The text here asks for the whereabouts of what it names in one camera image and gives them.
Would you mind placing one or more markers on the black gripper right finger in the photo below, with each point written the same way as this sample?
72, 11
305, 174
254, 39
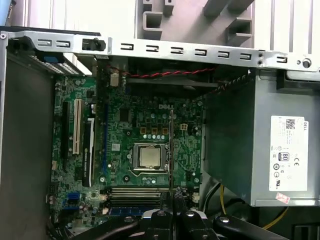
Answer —
187, 225

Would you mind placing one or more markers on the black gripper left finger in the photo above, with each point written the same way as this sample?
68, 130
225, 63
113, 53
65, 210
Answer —
160, 225

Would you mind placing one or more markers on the CPU socket locking lever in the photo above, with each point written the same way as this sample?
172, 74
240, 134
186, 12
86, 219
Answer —
150, 173

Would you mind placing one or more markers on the silver CPU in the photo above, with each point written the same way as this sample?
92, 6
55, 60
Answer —
150, 157

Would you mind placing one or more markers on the metal CPU socket cover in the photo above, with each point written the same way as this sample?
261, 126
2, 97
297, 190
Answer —
150, 145

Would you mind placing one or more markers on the grey power supply unit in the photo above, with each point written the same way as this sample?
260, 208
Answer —
237, 150

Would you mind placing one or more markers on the black graphics card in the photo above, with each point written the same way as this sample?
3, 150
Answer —
87, 155

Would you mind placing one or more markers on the green motherboard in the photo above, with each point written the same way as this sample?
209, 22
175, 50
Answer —
112, 130

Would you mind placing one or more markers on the white expansion slot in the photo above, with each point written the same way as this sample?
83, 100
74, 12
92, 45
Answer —
77, 125

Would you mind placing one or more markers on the black expansion slot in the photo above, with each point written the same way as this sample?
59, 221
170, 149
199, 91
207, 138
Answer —
65, 130

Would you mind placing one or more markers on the black case fan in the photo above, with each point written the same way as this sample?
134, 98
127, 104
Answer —
170, 83

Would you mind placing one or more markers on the black open PC case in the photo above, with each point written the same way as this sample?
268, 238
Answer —
165, 53

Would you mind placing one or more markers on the blue plastic latch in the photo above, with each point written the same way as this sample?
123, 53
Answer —
53, 59

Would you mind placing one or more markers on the grey parts rack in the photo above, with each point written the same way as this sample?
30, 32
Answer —
185, 27

